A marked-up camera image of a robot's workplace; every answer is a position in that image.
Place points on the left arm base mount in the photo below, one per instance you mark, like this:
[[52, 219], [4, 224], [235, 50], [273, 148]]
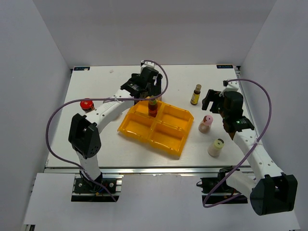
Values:
[[87, 191]]

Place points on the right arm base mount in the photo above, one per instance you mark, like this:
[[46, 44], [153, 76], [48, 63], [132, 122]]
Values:
[[223, 192]]

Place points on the red-capped chili sauce jar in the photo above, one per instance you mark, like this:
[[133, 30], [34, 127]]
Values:
[[87, 105]]

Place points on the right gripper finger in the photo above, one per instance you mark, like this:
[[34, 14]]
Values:
[[216, 107], [212, 96]]

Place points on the pink-capped spice shaker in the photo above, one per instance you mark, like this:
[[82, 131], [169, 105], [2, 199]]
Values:
[[205, 125]]

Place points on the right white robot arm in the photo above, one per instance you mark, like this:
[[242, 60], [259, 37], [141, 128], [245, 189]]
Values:
[[271, 191]]

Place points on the aluminium table frame rail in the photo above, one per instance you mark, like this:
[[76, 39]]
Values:
[[185, 171]]

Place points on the red sauce bottle yellow cap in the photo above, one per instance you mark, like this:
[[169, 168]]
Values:
[[152, 107]]

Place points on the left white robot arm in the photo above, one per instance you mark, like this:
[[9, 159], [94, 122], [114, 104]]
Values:
[[84, 134]]

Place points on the right blue table sticker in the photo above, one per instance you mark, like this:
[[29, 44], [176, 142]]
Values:
[[224, 66]]

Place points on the left blue table sticker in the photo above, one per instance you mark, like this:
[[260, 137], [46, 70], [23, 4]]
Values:
[[81, 68]]

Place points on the yellow-capped white spice shaker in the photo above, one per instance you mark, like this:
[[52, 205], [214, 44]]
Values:
[[215, 148]]

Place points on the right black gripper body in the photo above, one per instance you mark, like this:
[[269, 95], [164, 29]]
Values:
[[224, 114]]

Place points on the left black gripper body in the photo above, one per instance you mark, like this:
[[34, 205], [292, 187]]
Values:
[[134, 77]]

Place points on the blue table sticker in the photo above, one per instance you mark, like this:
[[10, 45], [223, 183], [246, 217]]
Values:
[[224, 66], [81, 68]]

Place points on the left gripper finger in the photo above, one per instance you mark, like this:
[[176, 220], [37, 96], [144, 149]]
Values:
[[157, 85], [148, 92]]

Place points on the small brown yellow-label bottle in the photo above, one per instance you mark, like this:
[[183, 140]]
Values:
[[196, 94]]

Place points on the yellow four-compartment plastic tray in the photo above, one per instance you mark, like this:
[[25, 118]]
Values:
[[168, 131]]

